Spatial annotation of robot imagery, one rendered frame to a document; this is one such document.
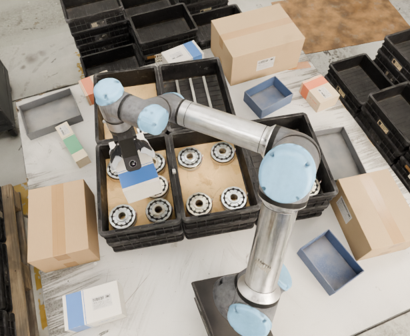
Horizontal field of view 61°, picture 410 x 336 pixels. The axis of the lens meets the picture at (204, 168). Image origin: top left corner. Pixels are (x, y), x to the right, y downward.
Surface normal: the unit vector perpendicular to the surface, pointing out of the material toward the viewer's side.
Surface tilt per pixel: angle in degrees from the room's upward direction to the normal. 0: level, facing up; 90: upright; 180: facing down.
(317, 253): 0
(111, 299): 0
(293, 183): 46
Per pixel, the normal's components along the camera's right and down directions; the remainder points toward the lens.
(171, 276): -0.01, -0.50
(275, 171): -0.36, 0.19
